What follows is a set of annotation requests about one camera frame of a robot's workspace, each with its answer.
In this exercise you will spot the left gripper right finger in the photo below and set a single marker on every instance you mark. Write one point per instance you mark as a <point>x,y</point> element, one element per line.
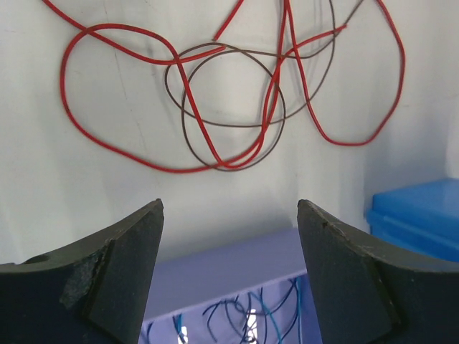
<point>366,290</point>

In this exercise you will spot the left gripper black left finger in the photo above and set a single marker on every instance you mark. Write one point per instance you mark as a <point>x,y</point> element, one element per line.
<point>93,290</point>

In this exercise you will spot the right blue bin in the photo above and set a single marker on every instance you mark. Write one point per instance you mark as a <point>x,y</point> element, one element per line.
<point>422,218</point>

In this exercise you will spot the middle purple tray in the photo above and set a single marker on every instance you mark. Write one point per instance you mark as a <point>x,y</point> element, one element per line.
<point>239,293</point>

